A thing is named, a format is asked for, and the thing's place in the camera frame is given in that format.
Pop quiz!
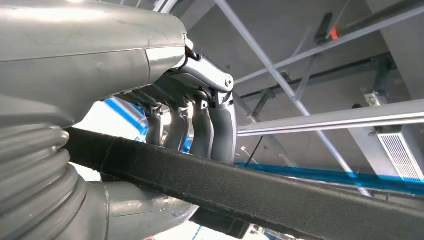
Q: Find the blue metal shelf rack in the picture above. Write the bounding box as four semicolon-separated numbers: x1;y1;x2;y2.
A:
104;96;424;240

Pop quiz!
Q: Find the pale steel truss bar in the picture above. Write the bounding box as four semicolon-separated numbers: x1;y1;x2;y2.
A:
213;0;374;199
233;1;424;85

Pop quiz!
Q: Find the black and red clamp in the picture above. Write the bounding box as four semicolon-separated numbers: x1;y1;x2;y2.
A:
313;12;341;46

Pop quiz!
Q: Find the black ceiling pipe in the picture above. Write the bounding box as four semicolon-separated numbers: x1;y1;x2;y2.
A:
240;52;398;100

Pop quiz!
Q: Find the ceiling air vent unit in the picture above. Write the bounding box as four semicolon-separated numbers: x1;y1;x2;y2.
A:
376;127;424;182

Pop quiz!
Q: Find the grey ceiling rail beam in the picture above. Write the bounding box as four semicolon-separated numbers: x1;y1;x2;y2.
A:
236;98;424;138

